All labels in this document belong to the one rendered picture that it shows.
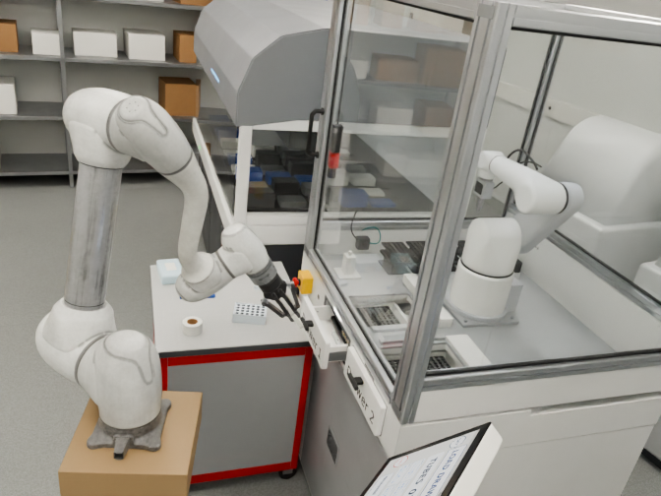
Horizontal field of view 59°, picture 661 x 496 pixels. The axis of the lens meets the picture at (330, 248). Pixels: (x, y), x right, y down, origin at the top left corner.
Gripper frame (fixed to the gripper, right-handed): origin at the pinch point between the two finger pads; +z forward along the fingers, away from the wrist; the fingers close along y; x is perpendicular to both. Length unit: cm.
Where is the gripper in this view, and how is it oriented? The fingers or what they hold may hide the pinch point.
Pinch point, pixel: (296, 318)
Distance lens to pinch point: 198.9
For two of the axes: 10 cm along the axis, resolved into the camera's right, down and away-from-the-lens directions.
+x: -2.9, -4.5, 8.4
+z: 4.4, 7.2, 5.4
